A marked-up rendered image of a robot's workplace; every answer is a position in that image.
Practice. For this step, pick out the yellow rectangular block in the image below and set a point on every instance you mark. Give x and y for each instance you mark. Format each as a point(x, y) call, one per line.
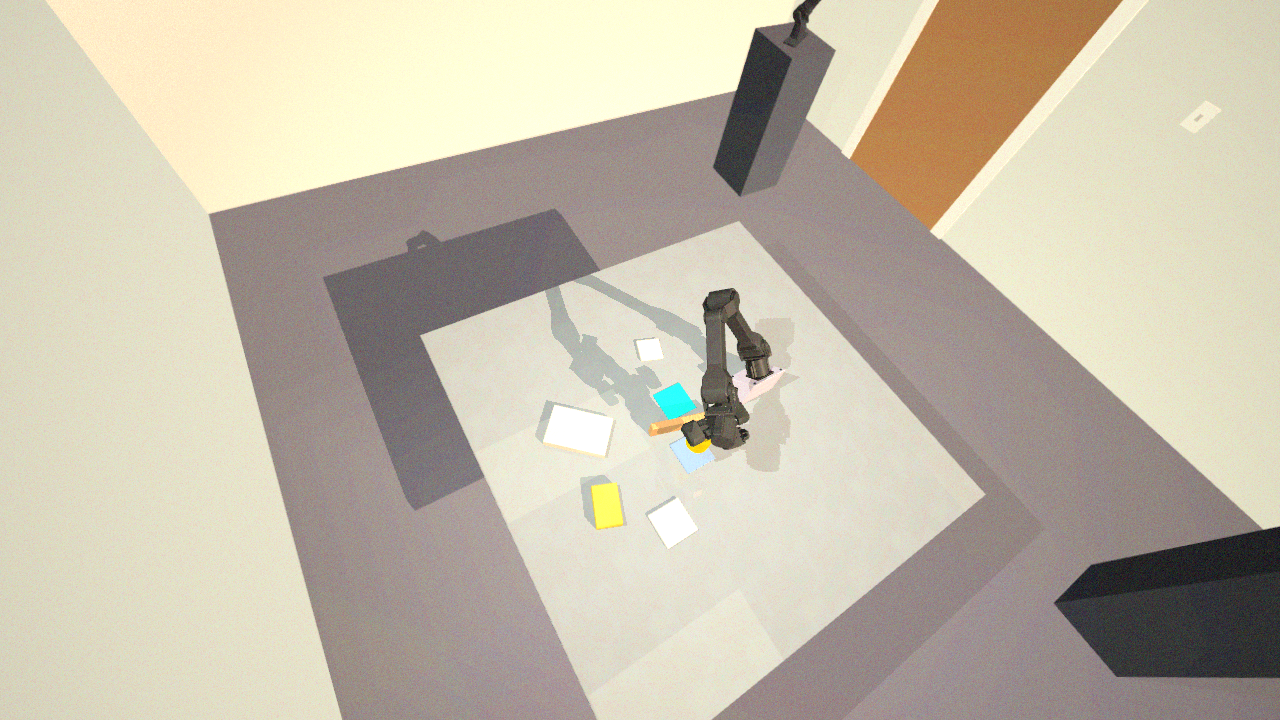
point(606, 506)

